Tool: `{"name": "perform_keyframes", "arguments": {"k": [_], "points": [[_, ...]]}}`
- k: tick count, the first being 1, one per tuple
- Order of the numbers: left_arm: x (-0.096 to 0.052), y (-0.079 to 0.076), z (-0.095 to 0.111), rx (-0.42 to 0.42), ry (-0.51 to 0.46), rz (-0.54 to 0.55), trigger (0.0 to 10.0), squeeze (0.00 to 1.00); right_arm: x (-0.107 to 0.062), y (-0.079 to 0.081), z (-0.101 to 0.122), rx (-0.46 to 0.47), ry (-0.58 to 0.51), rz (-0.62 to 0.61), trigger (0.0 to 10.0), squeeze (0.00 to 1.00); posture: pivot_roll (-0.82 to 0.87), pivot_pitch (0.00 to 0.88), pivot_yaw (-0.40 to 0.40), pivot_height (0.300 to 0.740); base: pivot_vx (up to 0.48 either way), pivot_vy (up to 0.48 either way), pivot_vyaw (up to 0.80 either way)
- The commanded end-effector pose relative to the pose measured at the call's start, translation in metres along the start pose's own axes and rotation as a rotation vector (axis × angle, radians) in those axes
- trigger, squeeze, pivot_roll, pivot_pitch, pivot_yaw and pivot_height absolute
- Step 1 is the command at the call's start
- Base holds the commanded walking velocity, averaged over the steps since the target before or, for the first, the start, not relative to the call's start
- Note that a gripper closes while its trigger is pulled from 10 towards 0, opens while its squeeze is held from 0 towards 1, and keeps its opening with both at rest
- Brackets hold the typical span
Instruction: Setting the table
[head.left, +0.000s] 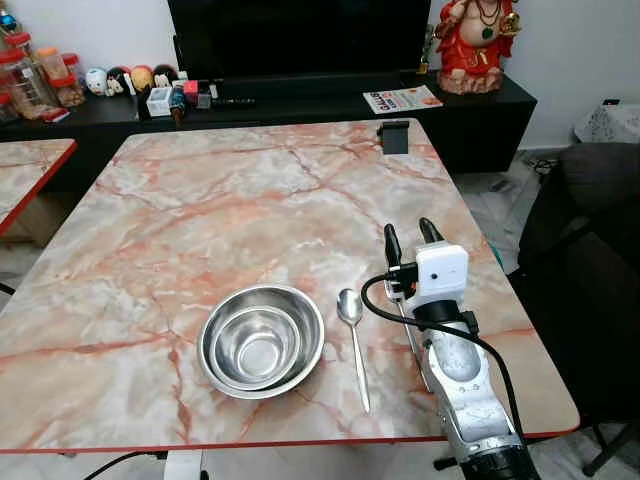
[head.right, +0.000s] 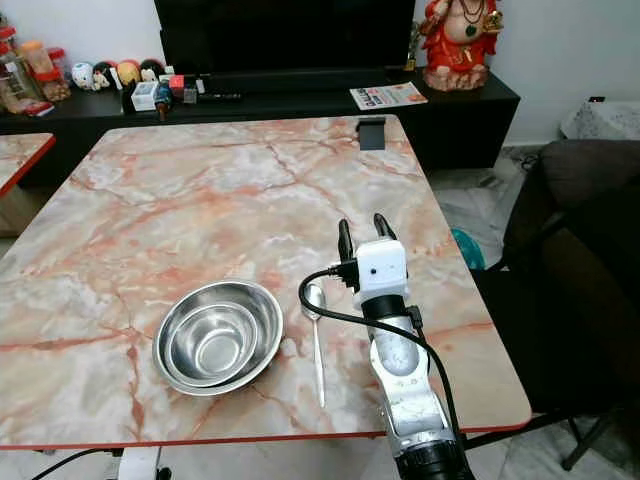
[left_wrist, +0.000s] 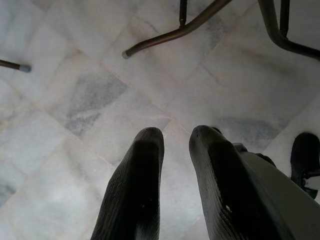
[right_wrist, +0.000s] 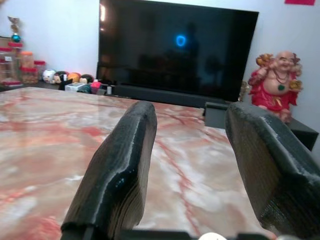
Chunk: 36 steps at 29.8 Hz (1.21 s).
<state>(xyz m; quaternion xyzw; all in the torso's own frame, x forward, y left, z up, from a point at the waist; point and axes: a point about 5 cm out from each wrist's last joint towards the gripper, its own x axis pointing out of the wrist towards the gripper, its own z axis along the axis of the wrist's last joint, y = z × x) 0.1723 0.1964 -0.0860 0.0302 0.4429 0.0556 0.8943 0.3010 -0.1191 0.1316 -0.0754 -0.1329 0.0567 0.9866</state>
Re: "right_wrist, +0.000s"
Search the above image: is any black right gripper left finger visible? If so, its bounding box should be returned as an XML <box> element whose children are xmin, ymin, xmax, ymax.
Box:
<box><xmin>60</xmin><ymin>100</ymin><xmax>158</xmax><ymax>240</ymax></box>

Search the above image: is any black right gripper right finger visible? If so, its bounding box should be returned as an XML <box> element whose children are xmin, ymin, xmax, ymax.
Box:
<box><xmin>224</xmin><ymin>101</ymin><xmax>320</xmax><ymax>240</ymax></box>

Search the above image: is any small red pink container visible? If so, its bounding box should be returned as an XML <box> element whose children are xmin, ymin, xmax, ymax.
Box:
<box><xmin>90</xmin><ymin>79</ymin><xmax>102</xmax><ymax>95</ymax></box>

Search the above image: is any black soundbar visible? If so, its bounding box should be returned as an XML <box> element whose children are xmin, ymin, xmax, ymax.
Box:
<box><xmin>113</xmin><ymin>84</ymin><xmax>227</xmax><ymax>109</ymax></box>

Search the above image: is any small black box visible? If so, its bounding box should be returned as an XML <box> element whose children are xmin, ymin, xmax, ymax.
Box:
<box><xmin>204</xmin><ymin>100</ymin><xmax>233</xmax><ymax>129</ymax></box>

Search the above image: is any gold ornament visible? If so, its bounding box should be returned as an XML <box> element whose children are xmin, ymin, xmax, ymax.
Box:
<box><xmin>238</xmin><ymin>79</ymin><xmax>251</xmax><ymax>102</ymax></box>

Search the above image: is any small white box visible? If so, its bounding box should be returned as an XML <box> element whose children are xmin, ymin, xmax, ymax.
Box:
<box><xmin>64</xmin><ymin>82</ymin><xmax>86</xmax><ymax>92</ymax></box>

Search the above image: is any red laughing Buddha statue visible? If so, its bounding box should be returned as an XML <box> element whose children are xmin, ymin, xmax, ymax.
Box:
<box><xmin>247</xmin><ymin>50</ymin><xmax>304</xmax><ymax>124</ymax></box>

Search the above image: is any black haired doll head figurine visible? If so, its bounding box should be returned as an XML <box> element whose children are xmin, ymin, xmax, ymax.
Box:
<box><xmin>53</xmin><ymin>70</ymin><xmax>70</xmax><ymax>85</ymax></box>
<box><xmin>79</xmin><ymin>73</ymin><xmax>95</xmax><ymax>85</ymax></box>

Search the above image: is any orange round figurine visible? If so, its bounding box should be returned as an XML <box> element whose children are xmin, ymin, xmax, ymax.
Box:
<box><xmin>67</xmin><ymin>72</ymin><xmax>82</xmax><ymax>83</ymax></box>

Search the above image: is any white round figurine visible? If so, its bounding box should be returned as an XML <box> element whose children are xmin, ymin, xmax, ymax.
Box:
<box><xmin>42</xmin><ymin>69</ymin><xmax>57</xmax><ymax>84</ymax></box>

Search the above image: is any slim red lid jar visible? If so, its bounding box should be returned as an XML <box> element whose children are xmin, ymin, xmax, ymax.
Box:
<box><xmin>33</xmin><ymin>60</ymin><xmax>47</xmax><ymax>81</ymax></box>

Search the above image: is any black flat screen television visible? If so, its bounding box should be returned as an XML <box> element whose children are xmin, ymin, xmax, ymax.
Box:
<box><xmin>96</xmin><ymin>0</ymin><xmax>260</xmax><ymax>103</ymax></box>

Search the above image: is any short red lid snack jar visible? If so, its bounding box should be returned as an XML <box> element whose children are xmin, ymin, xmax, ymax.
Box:
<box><xmin>20</xmin><ymin>66</ymin><xmax>39</xmax><ymax>85</ymax></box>

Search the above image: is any orange lid plastic jar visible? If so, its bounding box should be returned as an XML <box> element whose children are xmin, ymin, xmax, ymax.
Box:
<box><xmin>19</xmin><ymin>50</ymin><xmax>35</xmax><ymax>70</ymax></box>

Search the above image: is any tall red lid jar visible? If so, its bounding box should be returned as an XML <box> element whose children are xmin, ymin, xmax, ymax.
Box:
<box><xmin>7</xmin><ymin>41</ymin><xmax>24</xmax><ymax>86</ymax></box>
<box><xmin>0</xmin><ymin>46</ymin><xmax>14</xmax><ymax>85</ymax></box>

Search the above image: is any red paper wall decoration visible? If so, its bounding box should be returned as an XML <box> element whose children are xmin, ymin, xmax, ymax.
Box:
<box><xmin>284</xmin><ymin>0</ymin><xmax>316</xmax><ymax>6</ymax></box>

